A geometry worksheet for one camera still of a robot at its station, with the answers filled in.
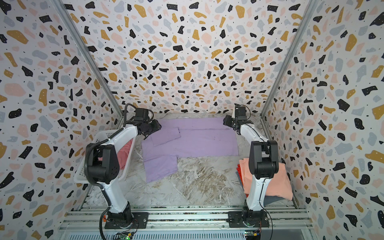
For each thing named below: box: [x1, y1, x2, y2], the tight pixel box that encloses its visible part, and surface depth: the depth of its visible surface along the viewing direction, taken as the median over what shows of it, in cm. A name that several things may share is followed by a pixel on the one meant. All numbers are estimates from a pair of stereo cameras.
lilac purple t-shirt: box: [141, 118, 239, 184], surface depth 105 cm
